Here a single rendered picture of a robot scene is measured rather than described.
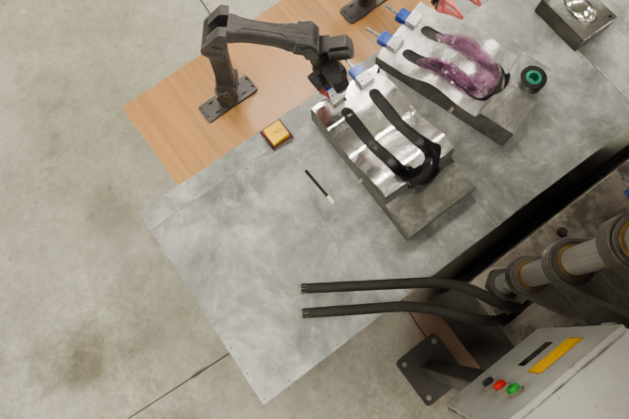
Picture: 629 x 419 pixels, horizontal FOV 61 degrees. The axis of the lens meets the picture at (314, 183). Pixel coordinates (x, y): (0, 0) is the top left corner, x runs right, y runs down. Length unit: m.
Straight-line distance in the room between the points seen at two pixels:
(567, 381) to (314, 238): 0.88
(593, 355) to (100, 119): 2.41
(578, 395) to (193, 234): 1.14
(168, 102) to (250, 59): 0.31
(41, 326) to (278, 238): 1.40
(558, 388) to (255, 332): 0.90
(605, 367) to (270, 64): 1.33
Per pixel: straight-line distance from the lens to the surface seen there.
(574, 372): 1.05
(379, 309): 1.57
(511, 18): 2.05
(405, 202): 1.64
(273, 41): 1.43
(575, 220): 1.85
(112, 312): 2.62
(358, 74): 1.73
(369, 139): 1.67
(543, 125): 1.90
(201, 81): 1.88
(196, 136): 1.81
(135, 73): 2.92
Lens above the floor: 2.43
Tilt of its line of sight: 74 degrees down
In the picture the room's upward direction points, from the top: 5 degrees counter-clockwise
